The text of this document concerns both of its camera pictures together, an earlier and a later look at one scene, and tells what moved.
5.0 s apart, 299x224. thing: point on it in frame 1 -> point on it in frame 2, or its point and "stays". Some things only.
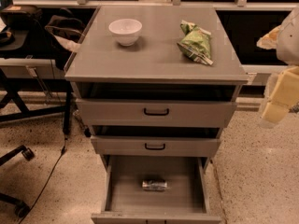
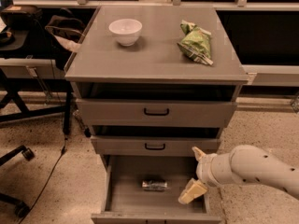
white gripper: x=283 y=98 -> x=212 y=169
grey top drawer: x=147 y=113 stays
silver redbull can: x=154 y=186 stays
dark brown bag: x=71 y=29 stays
